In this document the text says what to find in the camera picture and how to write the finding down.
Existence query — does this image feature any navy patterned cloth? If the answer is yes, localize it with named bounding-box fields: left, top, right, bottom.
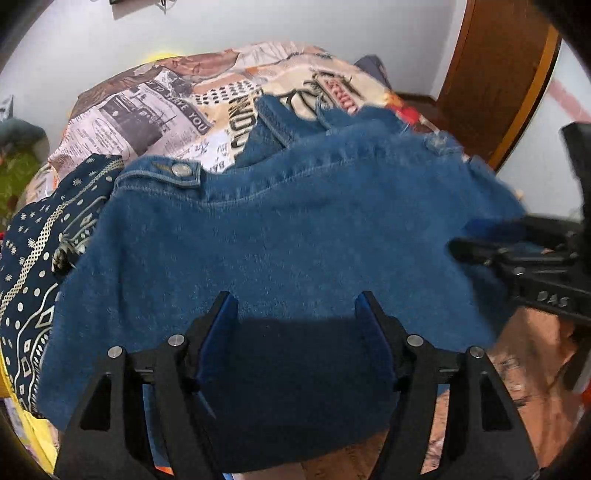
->
left=0, top=154, right=126, bottom=418

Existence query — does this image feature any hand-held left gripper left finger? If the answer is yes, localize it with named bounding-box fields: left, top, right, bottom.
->
left=54, top=291, right=241, bottom=480

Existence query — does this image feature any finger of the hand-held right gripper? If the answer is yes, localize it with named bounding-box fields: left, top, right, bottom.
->
left=448, top=236, right=580, bottom=280
left=465, top=214, right=580, bottom=252

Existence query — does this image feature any blue denim jacket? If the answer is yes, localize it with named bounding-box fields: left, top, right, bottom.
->
left=39, top=94, right=532, bottom=475

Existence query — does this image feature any yellow cloth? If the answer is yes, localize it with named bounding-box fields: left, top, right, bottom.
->
left=0, top=351, right=63, bottom=464

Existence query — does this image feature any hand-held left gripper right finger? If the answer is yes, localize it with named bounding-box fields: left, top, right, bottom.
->
left=353, top=291, right=540, bottom=480

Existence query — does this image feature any printed bedsheet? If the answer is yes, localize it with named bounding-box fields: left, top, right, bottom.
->
left=25, top=41, right=580, bottom=480

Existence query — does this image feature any green patterned cloth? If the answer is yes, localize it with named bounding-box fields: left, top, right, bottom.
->
left=0, top=150, right=43, bottom=234

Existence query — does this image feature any brown wooden door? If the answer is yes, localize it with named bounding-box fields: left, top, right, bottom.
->
left=435, top=0, right=562, bottom=172

